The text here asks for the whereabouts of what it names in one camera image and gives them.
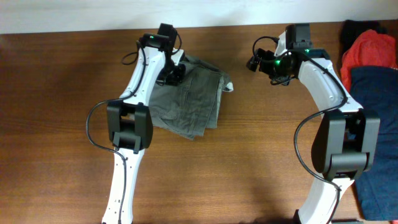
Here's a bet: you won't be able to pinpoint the red garment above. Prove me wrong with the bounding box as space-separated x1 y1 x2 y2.
340 29 397 92

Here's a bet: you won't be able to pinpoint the black garment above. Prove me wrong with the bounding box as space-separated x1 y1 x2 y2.
339 20 387 57

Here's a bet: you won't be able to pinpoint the navy blue garment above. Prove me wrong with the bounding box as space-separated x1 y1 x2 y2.
350 66 397 221

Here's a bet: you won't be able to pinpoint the grey shorts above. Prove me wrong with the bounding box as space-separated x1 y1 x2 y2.
149 55 234 140

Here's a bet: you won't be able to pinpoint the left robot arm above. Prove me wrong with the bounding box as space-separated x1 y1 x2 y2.
102 34 185 224

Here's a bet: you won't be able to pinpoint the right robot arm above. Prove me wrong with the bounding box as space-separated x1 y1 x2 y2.
247 49 380 224

